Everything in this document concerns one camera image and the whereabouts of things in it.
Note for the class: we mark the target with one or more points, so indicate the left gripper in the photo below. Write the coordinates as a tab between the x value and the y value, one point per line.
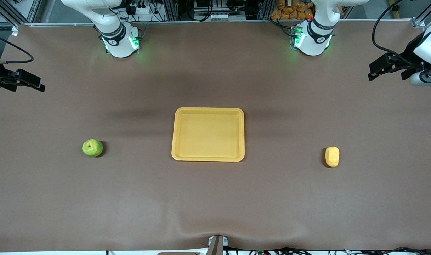
409	57

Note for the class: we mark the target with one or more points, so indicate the green apple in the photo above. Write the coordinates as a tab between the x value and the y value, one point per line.
92	148

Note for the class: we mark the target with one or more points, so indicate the yellow potato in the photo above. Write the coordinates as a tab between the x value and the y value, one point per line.
332	156

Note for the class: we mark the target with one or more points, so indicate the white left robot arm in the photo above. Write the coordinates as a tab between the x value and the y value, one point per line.
314	40

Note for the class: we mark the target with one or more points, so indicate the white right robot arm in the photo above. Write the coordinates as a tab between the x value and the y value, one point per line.
118	46

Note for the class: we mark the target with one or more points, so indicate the yellow plastic tray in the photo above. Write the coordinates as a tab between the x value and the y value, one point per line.
208	134

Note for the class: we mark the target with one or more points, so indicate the orange bagged items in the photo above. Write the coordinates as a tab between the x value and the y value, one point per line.
291	10

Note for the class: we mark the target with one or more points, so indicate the white power strip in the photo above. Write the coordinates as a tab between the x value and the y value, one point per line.
211	16

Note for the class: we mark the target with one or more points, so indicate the metal table corner bracket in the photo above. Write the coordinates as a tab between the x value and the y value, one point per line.
418	23

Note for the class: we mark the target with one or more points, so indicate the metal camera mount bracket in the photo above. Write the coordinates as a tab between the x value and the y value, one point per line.
217	244

